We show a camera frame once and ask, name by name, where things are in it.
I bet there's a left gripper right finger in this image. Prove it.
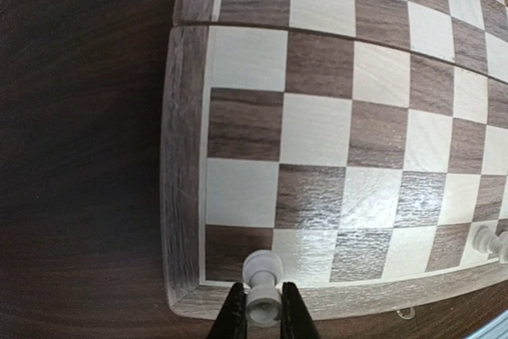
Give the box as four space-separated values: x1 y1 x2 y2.
280 282 320 339

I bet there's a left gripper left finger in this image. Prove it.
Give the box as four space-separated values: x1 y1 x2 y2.
208 283 248 339

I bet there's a white rook corner piece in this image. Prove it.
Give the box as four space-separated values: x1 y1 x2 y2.
242 250 283 327

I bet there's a wooden chess board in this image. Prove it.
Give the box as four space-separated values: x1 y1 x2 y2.
160 0 507 319

